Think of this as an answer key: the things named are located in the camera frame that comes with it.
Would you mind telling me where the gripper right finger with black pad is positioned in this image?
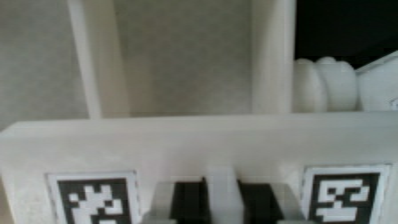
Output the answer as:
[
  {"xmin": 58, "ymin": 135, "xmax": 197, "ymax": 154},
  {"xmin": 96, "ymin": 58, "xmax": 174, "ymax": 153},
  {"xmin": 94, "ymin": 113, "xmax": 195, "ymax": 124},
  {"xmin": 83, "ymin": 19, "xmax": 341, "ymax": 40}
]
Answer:
[{"xmin": 234, "ymin": 179, "xmax": 307, "ymax": 224}]

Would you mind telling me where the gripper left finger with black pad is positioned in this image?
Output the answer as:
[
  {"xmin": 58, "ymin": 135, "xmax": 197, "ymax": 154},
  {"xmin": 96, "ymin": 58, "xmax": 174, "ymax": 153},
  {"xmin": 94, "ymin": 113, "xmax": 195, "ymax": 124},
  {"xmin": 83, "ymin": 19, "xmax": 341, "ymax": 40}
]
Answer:
[{"xmin": 140, "ymin": 176, "xmax": 213, "ymax": 224}]

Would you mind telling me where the white cabinet door panel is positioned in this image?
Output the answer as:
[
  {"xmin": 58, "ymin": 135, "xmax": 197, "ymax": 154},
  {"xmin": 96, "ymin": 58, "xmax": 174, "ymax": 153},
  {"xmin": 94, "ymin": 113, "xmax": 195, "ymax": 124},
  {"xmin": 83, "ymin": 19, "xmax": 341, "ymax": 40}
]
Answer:
[
  {"xmin": 293, "ymin": 49, "xmax": 398, "ymax": 114},
  {"xmin": 0, "ymin": 112, "xmax": 398, "ymax": 224}
]

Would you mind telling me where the white cabinet body box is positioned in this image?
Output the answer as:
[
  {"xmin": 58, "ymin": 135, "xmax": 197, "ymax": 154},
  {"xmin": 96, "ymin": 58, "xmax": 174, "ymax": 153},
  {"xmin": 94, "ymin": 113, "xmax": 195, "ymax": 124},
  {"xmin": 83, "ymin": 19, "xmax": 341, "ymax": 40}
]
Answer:
[{"xmin": 0, "ymin": 0, "xmax": 298, "ymax": 129}]

